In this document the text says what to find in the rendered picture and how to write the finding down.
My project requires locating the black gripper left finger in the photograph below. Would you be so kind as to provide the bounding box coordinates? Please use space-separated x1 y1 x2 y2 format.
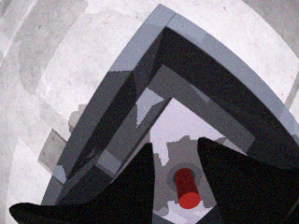
8 142 156 224

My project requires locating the dark red peg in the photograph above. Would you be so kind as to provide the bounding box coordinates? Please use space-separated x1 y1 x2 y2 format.
175 168 201 209

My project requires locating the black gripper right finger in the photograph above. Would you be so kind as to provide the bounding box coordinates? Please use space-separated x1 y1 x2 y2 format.
198 137 299 224

